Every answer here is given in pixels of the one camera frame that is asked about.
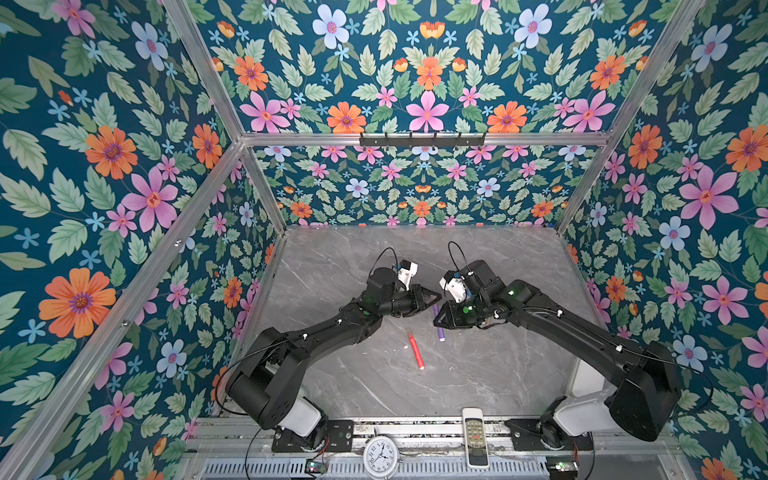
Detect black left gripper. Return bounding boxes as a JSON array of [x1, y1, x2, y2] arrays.
[[378, 282, 444, 317]]

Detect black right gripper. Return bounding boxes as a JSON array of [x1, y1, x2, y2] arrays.
[[429, 296, 490, 330]]

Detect purple highlighter pen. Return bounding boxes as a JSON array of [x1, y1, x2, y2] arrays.
[[432, 304, 446, 343]]

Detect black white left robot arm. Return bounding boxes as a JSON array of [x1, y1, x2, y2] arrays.
[[224, 267, 442, 438]]

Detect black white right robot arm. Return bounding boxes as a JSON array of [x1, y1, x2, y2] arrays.
[[433, 260, 682, 449]]

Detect pink highlighter pen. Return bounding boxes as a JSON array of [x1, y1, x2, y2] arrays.
[[406, 328, 425, 370]]

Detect white remote control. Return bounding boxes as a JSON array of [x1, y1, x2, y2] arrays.
[[461, 407, 490, 470]]

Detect white analog clock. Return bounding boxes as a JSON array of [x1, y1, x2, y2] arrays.
[[363, 436, 399, 480]]

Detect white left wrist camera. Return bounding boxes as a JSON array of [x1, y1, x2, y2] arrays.
[[396, 260, 418, 291]]

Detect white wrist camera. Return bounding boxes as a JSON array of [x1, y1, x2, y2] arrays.
[[440, 271, 469, 304], [396, 260, 418, 291]]

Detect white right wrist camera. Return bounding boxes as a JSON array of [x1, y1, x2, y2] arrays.
[[440, 271, 469, 304]]

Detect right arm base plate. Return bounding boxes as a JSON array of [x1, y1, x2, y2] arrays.
[[504, 418, 594, 453]]

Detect black hook rail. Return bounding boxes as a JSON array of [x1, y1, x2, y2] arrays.
[[358, 132, 486, 149]]

